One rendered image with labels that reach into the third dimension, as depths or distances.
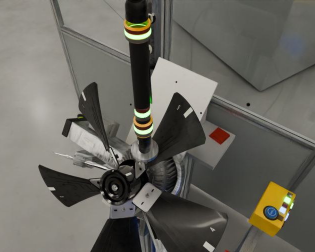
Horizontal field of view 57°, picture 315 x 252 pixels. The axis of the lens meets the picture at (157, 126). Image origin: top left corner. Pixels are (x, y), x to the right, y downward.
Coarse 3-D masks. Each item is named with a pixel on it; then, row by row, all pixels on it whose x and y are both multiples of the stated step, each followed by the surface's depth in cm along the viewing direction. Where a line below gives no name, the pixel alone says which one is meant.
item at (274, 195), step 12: (264, 192) 109; (276, 192) 109; (264, 204) 106; (276, 204) 106; (288, 204) 106; (252, 216) 106; (264, 216) 103; (276, 216) 103; (264, 228) 107; (276, 228) 102
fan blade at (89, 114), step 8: (88, 88) 98; (96, 88) 94; (80, 96) 106; (88, 96) 99; (96, 96) 95; (80, 104) 109; (88, 104) 101; (96, 104) 95; (88, 112) 104; (96, 112) 97; (88, 120) 110; (96, 120) 99; (96, 128) 102; (104, 136) 97; (104, 144) 102
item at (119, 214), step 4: (124, 204) 101; (128, 204) 101; (132, 204) 102; (112, 208) 99; (116, 208) 100; (120, 208) 100; (128, 208) 101; (132, 208) 102; (112, 212) 99; (116, 212) 100; (120, 212) 100; (124, 212) 101; (128, 212) 102; (132, 212) 102; (112, 216) 100; (116, 216) 100; (120, 216) 101; (124, 216) 101; (128, 216) 102
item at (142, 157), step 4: (136, 140) 76; (152, 140) 76; (132, 144) 75; (136, 144) 75; (152, 144) 75; (156, 144) 75; (132, 148) 74; (136, 148) 74; (152, 148) 74; (156, 148) 74; (132, 152) 73; (136, 152) 73; (140, 152) 73; (148, 152) 73; (152, 152) 73; (156, 152) 73; (136, 156) 73; (140, 156) 73; (144, 156) 73; (148, 156) 73; (152, 156) 73; (140, 160) 72; (144, 160) 72; (148, 160) 73
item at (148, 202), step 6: (144, 186) 97; (150, 186) 98; (138, 192) 96; (144, 192) 96; (150, 192) 97; (156, 192) 97; (138, 198) 95; (144, 198) 95; (150, 198) 95; (156, 198) 96; (138, 204) 94; (144, 204) 94; (150, 204) 94; (144, 210) 93
